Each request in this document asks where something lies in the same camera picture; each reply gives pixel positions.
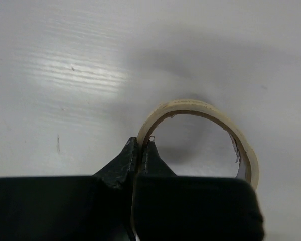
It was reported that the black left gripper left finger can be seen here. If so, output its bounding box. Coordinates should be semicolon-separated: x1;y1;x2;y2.
0;137;136;240

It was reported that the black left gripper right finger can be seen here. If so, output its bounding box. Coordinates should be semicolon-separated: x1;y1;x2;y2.
133;141;264;240

